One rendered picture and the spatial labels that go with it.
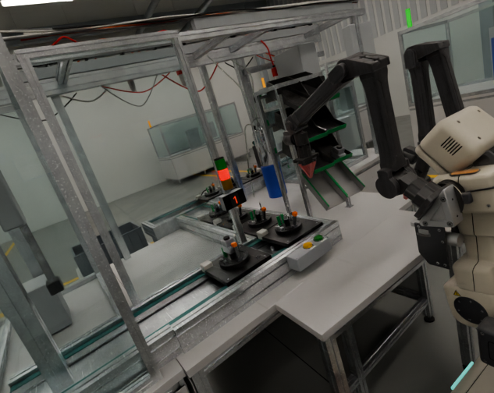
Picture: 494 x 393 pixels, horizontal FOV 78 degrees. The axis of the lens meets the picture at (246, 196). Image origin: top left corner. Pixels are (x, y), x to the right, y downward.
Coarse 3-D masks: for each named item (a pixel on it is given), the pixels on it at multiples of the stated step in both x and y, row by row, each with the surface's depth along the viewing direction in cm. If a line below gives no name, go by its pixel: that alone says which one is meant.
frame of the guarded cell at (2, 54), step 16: (0, 48) 72; (0, 64) 72; (16, 80) 74; (16, 96) 74; (32, 112) 76; (32, 128) 76; (48, 144) 78; (48, 160) 78; (64, 176) 81; (64, 192) 81; (80, 208) 83; (80, 224) 83; (96, 240) 86; (96, 256) 86; (112, 272) 89; (112, 288) 89; (128, 304) 92; (128, 320) 92; (144, 352) 96; (144, 384) 96
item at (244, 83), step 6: (234, 60) 255; (240, 60) 257; (234, 66) 258; (240, 72) 258; (240, 78) 258; (246, 78) 261; (240, 84) 261; (246, 84) 261; (246, 90) 262; (252, 90) 265; (252, 96) 266; (246, 102) 265; (252, 102) 266; (252, 114) 266; (258, 114) 270; (252, 120) 267; (258, 120) 270
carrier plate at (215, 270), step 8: (240, 248) 149; (248, 248) 146; (264, 256) 134; (216, 264) 140; (248, 264) 131; (256, 264) 130; (208, 272) 135; (216, 272) 133; (224, 272) 131; (232, 272) 129; (240, 272) 127; (248, 272) 127; (224, 280) 124; (232, 280) 123
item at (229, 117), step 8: (232, 104) 1062; (208, 112) 1022; (224, 112) 1050; (232, 112) 1065; (208, 120) 1024; (224, 120) 1053; (232, 120) 1068; (216, 128) 1040; (232, 128) 1070; (240, 128) 1087; (216, 136) 1043
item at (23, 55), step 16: (160, 32) 127; (176, 32) 130; (32, 48) 103; (48, 48) 106; (64, 48) 109; (80, 48) 111; (96, 48) 114; (32, 80) 104; (48, 112) 107; (64, 144) 110; (80, 176) 114; (80, 192) 114; (96, 208) 117; (96, 224) 117; (112, 256) 121; (128, 288) 125
